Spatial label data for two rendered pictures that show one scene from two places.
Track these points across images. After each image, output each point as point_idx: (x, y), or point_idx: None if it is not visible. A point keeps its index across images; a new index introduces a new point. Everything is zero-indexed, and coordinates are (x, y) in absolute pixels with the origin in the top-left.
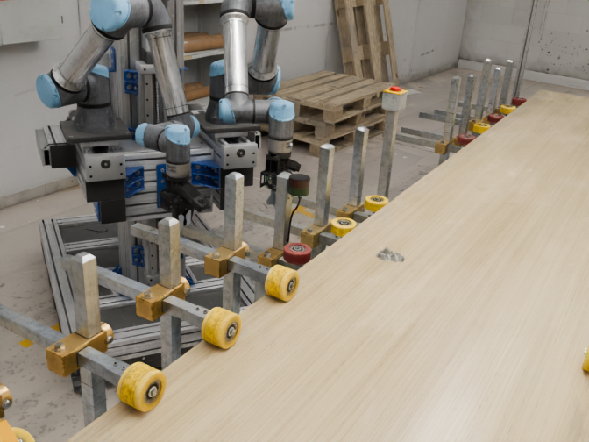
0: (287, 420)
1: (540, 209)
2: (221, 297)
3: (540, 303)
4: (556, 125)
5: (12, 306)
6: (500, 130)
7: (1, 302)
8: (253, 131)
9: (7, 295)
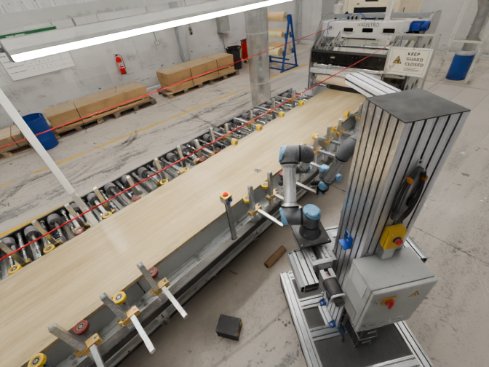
0: (292, 137)
1: (191, 194)
2: (304, 292)
3: (231, 157)
4: (61, 299)
5: (428, 346)
6: (115, 287)
7: (440, 354)
8: (292, 250)
9: (442, 363)
